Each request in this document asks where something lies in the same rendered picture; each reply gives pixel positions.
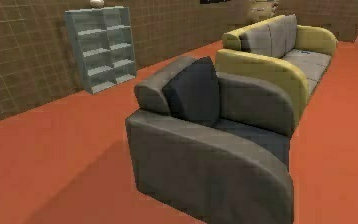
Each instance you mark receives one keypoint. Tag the dark grey armchair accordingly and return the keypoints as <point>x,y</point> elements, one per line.
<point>200,160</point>

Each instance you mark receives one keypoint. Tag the grey open bookshelf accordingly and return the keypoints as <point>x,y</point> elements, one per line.
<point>102,50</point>

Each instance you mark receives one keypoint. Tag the black framed wall picture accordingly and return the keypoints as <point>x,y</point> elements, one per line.
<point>215,1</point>

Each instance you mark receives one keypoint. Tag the pale round object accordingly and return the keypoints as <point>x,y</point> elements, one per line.
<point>97,3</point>

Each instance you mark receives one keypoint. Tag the yellow and grey sofa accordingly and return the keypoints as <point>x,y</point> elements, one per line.
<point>280,68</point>

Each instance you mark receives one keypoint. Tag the small blue flat object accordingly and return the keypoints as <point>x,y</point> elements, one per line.
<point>303,52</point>

